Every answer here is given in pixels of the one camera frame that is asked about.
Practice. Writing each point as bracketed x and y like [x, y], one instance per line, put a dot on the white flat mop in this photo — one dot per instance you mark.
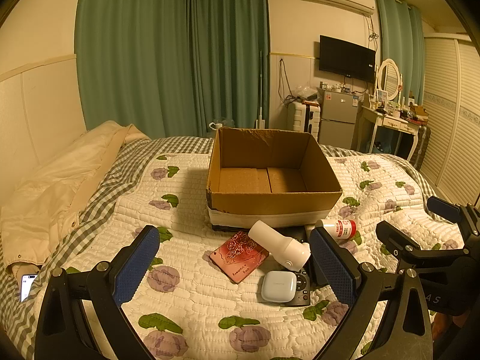
[260, 122]

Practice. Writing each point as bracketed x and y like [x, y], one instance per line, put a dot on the black remote control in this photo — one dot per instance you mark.
[302, 277]

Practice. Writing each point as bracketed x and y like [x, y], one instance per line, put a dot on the white handheld device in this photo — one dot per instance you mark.
[286, 250]

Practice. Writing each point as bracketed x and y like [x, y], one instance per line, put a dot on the white louvred wardrobe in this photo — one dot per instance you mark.
[451, 98]

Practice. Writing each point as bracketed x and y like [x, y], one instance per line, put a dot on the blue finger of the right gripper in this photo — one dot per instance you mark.
[397, 245]
[465, 216]

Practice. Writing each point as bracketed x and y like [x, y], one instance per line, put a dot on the green curtain left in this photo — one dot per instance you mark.
[171, 67]

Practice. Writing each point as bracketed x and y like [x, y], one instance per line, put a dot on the green curtain right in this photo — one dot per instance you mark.
[403, 41]

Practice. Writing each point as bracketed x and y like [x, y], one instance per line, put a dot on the white oval vanity mirror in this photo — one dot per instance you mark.
[388, 81]

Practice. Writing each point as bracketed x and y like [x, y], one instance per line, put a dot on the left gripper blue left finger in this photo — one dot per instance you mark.
[63, 329]

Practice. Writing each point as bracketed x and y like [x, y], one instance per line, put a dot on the white floral quilt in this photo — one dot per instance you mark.
[209, 294]

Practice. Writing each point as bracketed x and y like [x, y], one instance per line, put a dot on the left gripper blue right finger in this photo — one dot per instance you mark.
[404, 331]

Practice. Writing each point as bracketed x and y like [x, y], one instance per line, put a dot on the black wall television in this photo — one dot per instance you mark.
[347, 59]

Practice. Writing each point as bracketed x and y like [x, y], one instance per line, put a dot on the white suitcase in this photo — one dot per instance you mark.
[304, 117]

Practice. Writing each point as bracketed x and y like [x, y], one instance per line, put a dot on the white bottle red label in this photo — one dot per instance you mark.
[339, 229]

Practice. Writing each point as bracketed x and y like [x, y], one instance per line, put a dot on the clear water jug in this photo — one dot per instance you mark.
[214, 126]

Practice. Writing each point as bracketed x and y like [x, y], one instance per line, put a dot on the silver mini fridge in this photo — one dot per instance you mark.
[338, 113]

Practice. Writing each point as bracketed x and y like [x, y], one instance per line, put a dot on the smartphone with lit screen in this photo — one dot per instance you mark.
[25, 285]

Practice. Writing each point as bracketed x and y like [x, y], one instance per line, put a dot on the brown cardboard box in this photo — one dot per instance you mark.
[279, 177]

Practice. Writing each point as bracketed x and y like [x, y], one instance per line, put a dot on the green curtain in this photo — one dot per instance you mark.
[403, 41]
[171, 67]

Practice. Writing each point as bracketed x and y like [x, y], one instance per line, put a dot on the white dressing table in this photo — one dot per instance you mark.
[379, 120]

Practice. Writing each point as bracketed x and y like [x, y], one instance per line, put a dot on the grey checked bed sheet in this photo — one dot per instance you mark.
[20, 318]

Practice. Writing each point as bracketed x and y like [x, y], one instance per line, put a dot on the light blue earbuds case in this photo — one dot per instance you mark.
[279, 286]

